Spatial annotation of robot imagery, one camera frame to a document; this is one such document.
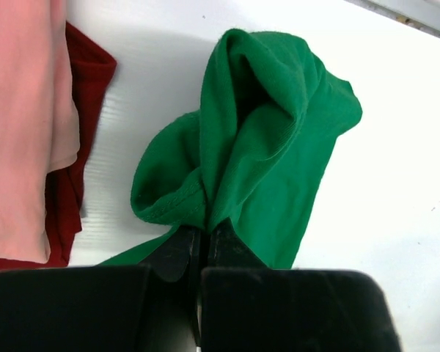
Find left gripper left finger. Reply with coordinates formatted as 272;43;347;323
0;227;201;351

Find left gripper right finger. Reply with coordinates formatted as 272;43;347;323
200;220;400;352

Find green t-shirt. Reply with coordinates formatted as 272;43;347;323
98;27;364;271

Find aluminium table edge rail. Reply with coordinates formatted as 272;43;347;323
348;0;440;39

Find dark red folded t-shirt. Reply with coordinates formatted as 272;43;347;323
0;23;117;270

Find pink folded t-shirt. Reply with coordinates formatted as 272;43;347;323
0;1;80;263

